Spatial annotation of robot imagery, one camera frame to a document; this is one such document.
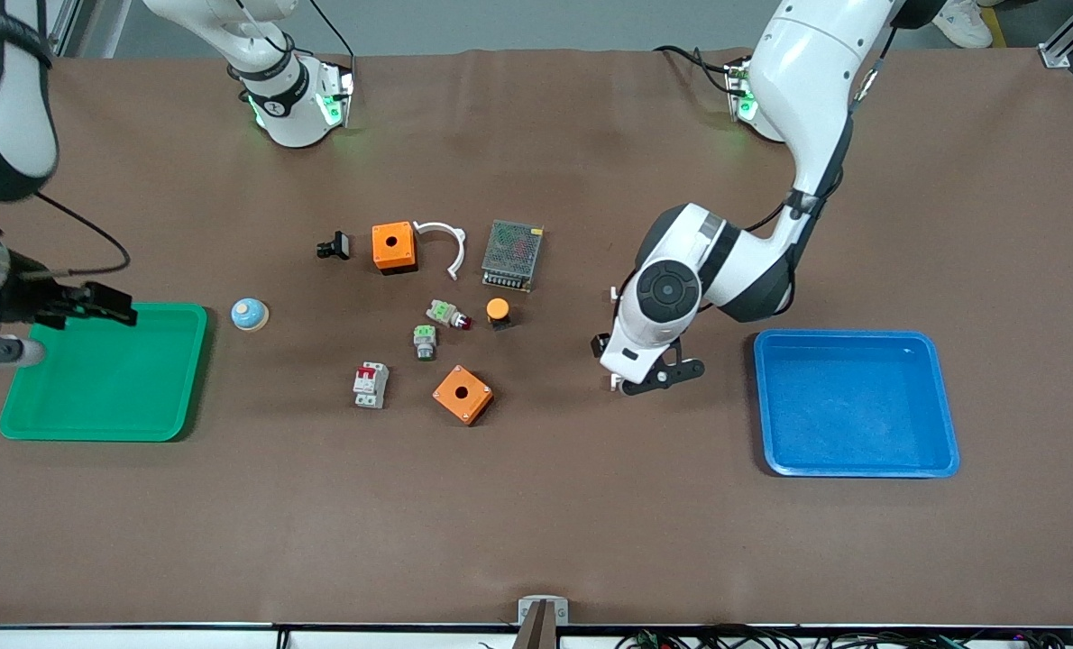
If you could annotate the blue and white dome button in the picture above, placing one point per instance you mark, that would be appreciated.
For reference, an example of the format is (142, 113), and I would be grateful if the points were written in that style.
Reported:
(250, 315)

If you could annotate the orange box with round hole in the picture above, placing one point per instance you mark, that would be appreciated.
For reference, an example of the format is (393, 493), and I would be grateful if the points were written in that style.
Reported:
(394, 247)
(463, 395)

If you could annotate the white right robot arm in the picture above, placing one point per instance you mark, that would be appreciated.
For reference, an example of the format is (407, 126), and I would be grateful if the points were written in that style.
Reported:
(288, 99)

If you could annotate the small black clip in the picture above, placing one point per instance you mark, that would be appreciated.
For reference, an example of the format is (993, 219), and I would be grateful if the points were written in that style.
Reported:
(335, 245)

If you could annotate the black button with orange cap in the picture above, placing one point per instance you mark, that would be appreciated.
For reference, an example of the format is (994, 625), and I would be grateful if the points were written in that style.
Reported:
(498, 312)

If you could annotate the grey metal bracket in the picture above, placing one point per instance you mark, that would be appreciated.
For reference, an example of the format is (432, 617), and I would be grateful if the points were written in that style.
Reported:
(527, 606)

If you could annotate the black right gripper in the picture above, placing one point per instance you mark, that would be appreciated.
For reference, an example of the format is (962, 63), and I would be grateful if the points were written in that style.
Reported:
(28, 297)

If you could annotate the white and red circuit breaker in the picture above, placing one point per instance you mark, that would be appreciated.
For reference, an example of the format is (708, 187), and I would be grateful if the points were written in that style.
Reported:
(371, 385)

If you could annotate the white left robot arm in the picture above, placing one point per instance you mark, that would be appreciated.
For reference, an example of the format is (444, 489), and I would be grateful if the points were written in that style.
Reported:
(807, 72)

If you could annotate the metal mesh power supply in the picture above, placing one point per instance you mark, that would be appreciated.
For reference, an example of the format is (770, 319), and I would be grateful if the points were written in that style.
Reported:
(512, 256)

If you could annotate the white shoe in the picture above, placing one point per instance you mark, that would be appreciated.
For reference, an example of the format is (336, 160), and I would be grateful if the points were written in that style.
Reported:
(962, 22)

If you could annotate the green pushbutton with red tip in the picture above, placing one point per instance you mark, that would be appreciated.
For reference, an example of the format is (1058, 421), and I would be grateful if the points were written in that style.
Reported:
(446, 314)

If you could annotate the brown camera stand post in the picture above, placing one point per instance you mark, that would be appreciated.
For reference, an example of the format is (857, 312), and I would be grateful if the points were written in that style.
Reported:
(536, 631)

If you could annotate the blue plastic tray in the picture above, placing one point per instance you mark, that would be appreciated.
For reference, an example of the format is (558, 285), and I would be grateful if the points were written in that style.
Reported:
(852, 406)

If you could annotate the green pushbutton with dark tip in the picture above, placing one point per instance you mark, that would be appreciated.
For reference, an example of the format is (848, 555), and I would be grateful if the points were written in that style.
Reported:
(425, 342)

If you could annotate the large white pipe clamp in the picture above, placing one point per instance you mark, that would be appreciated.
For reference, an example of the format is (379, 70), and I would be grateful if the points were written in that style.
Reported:
(613, 293)

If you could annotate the green plastic tray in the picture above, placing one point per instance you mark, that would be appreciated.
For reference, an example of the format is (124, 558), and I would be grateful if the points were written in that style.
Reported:
(113, 388)

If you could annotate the small white pipe clamp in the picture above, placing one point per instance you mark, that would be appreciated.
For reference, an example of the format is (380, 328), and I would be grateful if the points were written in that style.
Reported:
(452, 274)

